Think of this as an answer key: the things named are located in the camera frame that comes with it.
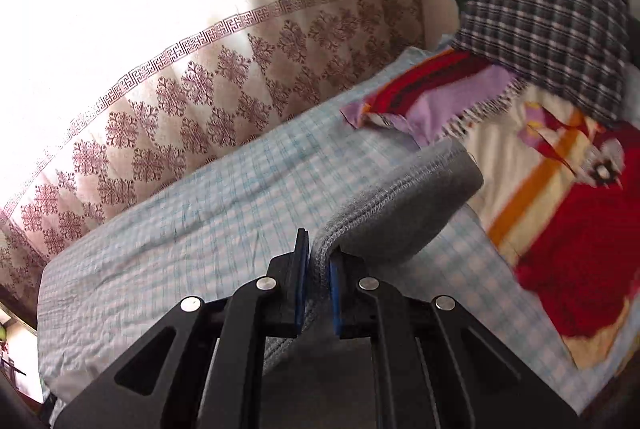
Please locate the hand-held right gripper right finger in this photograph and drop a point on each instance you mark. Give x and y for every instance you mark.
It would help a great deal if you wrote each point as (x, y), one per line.
(336, 294)

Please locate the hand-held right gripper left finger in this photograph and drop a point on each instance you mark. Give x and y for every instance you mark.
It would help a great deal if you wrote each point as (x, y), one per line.
(300, 281)

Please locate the colourful printed blanket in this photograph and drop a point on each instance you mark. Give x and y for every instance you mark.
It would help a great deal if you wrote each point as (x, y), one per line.
(575, 259)

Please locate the dark plaid pillow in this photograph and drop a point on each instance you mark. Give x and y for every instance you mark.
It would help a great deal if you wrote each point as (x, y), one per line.
(540, 19)

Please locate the grey pants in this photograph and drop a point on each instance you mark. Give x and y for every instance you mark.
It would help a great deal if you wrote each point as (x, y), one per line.
(410, 209)

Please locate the checked bed sheet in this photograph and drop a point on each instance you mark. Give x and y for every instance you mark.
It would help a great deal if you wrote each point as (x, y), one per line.
(200, 219)

